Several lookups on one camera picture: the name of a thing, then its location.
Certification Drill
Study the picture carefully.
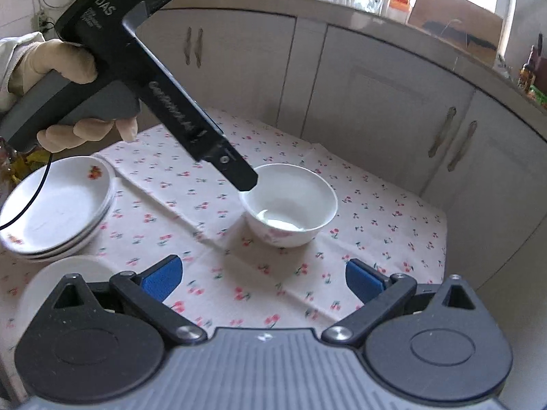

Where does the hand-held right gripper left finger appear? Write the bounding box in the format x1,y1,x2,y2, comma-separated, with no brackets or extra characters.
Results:
50,255,209,346

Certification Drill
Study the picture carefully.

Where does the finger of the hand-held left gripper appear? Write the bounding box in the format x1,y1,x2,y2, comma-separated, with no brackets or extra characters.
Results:
187,132,260,192

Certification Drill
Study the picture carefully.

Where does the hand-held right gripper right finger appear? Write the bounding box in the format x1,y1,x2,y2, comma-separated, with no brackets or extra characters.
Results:
320,258,478,344

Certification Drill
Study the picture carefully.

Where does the white floral bowl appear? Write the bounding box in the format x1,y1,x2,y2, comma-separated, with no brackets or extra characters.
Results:
238,163,339,248
21,255,112,321

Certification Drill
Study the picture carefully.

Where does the white floral plate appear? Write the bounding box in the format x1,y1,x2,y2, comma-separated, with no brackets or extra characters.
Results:
6,179,117,258
0,156,115,252
13,188,117,264

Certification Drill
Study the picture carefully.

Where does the person's left forearm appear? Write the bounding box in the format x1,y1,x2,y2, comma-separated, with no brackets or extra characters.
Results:
0,33,45,114

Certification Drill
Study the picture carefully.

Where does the person's left hand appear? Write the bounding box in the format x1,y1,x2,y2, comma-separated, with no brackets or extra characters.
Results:
8,38,138,153

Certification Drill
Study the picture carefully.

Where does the floral print tablecloth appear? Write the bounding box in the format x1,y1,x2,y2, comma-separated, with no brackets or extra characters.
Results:
0,107,449,394

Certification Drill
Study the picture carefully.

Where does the yellow leafy bundle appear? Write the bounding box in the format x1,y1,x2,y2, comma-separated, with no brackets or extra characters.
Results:
0,137,48,193

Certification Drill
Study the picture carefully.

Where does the green label jar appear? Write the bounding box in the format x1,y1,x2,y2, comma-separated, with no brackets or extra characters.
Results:
528,83,547,109

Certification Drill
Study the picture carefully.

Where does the cardboard box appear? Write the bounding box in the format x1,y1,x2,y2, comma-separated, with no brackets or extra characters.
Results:
406,0,505,67

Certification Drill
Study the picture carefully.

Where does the black cable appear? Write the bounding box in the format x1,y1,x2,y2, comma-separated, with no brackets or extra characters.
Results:
0,151,54,229

